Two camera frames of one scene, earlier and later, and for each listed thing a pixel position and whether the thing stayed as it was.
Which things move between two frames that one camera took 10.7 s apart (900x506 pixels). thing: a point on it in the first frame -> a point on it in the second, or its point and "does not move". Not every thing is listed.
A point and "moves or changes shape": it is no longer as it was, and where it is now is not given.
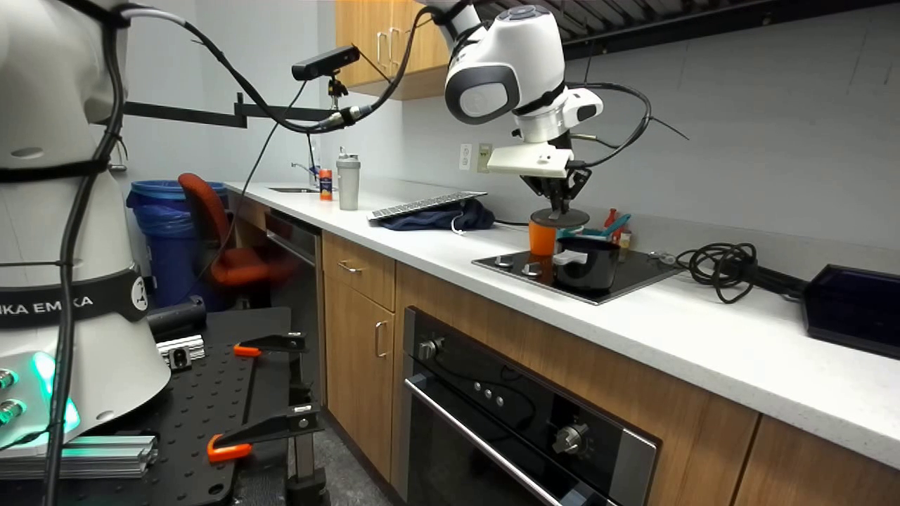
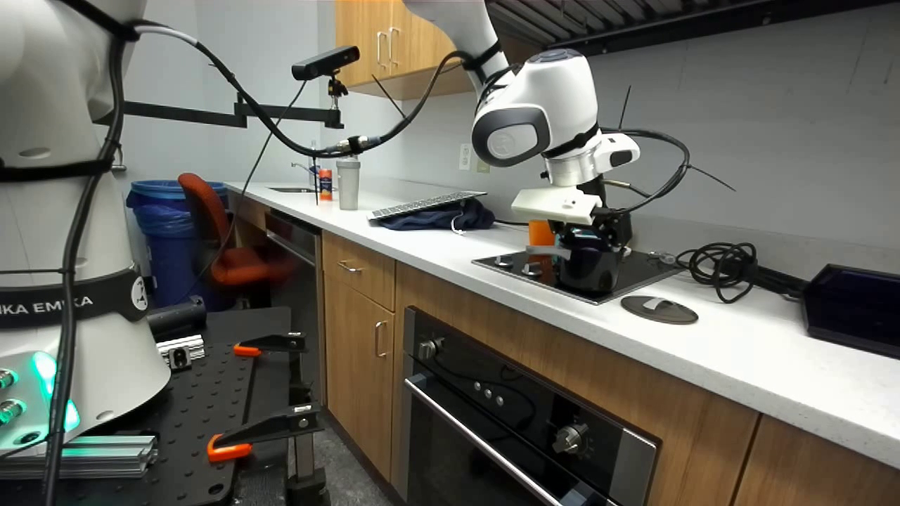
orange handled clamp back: x=254 y=347 does not move
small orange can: x=324 y=182 does not move
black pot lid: x=565 y=219 moves or changes shape
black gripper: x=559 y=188 -> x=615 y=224
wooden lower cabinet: x=367 y=347 does not move
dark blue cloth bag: x=454 y=213 does not move
